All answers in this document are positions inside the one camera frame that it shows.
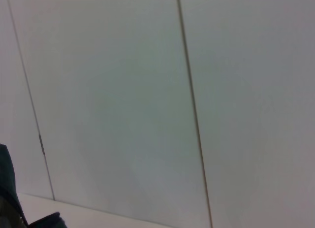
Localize teal insulated lunch bag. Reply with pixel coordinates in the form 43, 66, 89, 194
0, 143, 67, 228

